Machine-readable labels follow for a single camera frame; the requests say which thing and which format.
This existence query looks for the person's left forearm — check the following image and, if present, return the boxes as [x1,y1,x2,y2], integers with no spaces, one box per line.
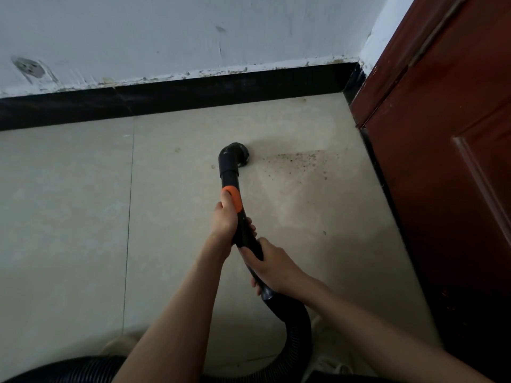
[113,235,233,383]

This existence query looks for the person's white shoe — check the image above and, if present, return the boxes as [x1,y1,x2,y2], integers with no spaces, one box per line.
[309,315,378,383]

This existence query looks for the person's right hand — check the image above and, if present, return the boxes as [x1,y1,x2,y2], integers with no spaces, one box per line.
[238,237,316,304]

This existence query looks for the black baseboard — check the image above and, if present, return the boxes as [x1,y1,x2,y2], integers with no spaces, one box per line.
[0,61,367,132]

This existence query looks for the brown wooden door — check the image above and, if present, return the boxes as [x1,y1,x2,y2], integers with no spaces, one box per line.
[350,0,511,383]

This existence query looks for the black vacuum wand with orange button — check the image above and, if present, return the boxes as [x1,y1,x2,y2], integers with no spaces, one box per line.
[218,142,274,302]

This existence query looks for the scattered dirt crumbs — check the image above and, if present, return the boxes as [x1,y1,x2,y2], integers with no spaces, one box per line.
[261,151,340,182]

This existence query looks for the person's right forearm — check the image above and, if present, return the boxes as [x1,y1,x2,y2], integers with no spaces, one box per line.
[300,275,496,383]

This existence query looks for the black ribbed vacuum hose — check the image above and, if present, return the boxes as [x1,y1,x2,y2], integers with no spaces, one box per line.
[2,292,313,383]

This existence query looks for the person's left hand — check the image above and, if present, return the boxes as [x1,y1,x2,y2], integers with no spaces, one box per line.
[210,190,258,247]

